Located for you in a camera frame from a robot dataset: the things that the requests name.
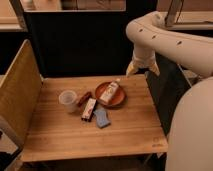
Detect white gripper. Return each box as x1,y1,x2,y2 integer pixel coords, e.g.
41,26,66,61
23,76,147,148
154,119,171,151
126,45,160,77

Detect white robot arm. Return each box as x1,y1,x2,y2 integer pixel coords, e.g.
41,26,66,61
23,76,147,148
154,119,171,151
126,11,213,171

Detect dark right side panel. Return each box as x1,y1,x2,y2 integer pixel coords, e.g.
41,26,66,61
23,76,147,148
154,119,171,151
145,54,193,137

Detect orange plate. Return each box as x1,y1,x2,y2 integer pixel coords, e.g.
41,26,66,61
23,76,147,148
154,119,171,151
95,82,126,108

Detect white bottle on plate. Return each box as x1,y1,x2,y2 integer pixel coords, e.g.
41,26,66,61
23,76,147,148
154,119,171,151
100,79,120,104

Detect brown snack bar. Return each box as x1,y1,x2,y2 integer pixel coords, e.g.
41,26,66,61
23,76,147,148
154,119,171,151
77,92,92,107

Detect blue sponge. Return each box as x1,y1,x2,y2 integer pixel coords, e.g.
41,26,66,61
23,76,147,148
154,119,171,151
94,108,111,128

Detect translucent plastic cup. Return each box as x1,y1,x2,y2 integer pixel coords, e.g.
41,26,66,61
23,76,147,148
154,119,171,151
58,90,77,113

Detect left wooden side panel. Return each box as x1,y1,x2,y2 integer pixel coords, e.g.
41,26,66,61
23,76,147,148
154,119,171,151
0,40,42,148

